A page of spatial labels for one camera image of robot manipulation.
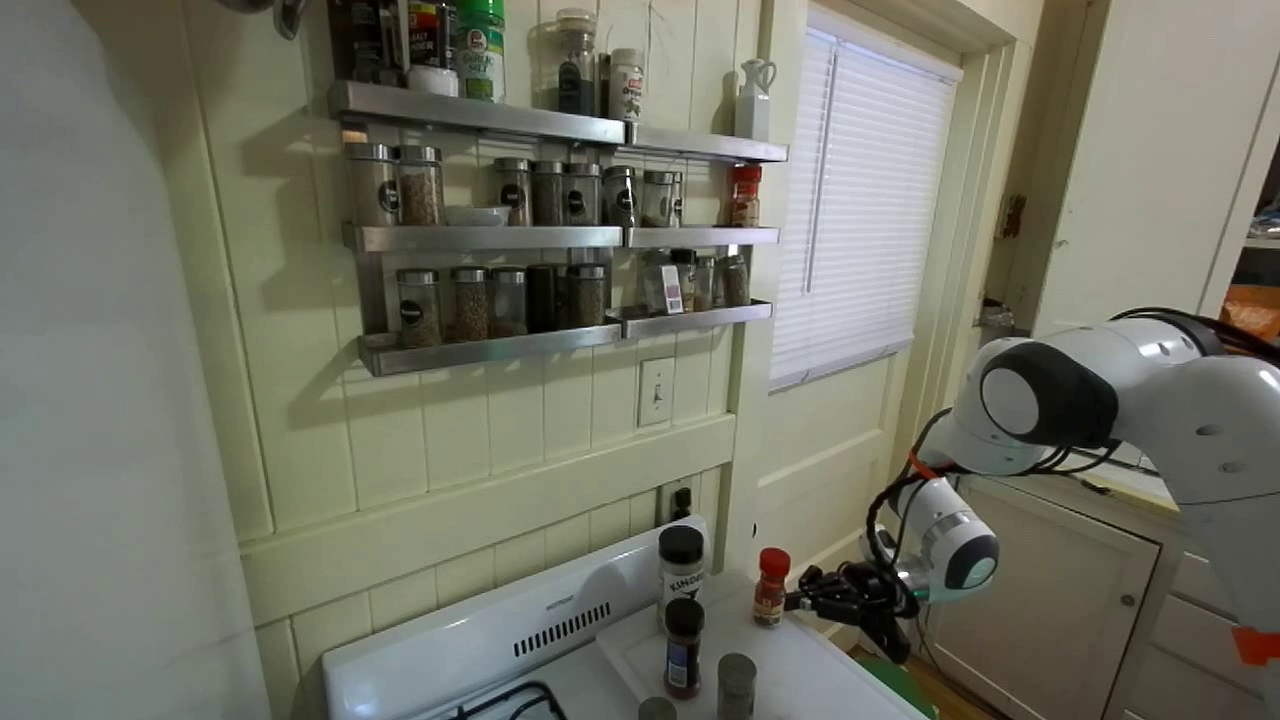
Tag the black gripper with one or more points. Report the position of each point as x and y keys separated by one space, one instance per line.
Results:
x=866 y=599

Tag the red capped spice bottle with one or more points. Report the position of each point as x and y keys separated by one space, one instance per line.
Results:
x=771 y=584

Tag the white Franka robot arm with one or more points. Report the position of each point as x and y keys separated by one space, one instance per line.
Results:
x=1191 y=394

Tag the small dark spice bottle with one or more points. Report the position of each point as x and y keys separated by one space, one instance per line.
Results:
x=681 y=657

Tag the tall black lid spice bottle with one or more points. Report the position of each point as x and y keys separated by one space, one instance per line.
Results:
x=681 y=561

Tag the white gas stove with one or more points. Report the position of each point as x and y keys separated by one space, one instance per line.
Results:
x=592 y=635

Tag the white kitchen cabinet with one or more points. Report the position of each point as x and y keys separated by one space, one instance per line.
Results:
x=1102 y=611

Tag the black stove burner grate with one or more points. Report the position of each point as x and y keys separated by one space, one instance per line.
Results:
x=516 y=701

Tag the white window blind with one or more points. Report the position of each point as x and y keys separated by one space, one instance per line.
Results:
x=861 y=199

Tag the metal wall spice rack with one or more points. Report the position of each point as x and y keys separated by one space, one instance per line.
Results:
x=378 y=105

